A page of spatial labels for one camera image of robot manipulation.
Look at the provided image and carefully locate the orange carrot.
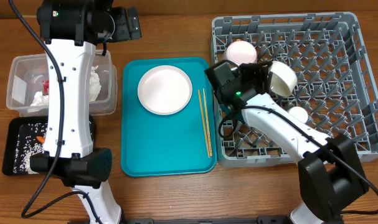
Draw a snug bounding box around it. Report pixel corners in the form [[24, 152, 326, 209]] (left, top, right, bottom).
[[36, 136, 45, 144]]

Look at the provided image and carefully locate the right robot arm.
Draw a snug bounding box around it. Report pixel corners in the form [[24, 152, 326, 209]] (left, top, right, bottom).
[[204, 60, 369, 223]]

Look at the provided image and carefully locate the teal plastic serving tray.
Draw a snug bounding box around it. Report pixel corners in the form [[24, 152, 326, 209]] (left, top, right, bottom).
[[121, 57, 217, 177]]

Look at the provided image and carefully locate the white paper napkin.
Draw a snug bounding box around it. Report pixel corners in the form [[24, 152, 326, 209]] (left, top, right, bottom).
[[89, 66, 102, 101]]

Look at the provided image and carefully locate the clear plastic waste bin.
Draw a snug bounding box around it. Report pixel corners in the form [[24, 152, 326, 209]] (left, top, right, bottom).
[[6, 50, 118, 117]]

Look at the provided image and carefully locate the small white bowl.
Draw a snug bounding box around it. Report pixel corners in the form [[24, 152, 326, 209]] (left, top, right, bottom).
[[222, 40, 257, 65]]

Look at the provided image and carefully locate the white rice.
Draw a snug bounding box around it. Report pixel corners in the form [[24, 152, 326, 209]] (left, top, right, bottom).
[[12, 123, 47, 175]]

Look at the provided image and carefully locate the wooden chopstick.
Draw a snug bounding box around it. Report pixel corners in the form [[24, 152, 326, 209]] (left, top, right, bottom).
[[197, 90, 210, 158], [202, 88, 212, 157]]

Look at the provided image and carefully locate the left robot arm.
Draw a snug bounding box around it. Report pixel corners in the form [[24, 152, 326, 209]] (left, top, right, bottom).
[[30, 1, 141, 223]]

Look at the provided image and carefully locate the white tissue paper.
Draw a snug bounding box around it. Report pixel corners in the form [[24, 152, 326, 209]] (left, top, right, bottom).
[[31, 91, 49, 106]]

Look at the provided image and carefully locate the grey plastic dishwasher rack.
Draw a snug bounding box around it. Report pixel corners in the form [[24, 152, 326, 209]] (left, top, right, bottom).
[[211, 12, 378, 162]]

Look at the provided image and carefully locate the large white bowl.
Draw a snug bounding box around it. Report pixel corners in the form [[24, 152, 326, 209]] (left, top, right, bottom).
[[269, 61, 298, 97]]

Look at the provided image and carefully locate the white cup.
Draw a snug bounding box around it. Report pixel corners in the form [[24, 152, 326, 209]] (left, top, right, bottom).
[[288, 106, 308, 124]]

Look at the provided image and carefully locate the black plastic tray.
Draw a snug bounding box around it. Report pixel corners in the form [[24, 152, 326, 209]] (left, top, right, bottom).
[[1, 115, 96, 176]]

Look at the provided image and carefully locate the large white plate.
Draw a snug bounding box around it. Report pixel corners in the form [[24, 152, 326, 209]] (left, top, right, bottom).
[[138, 65, 192, 115]]

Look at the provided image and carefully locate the red snack wrapper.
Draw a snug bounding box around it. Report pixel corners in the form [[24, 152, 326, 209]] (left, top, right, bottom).
[[42, 80, 49, 95]]

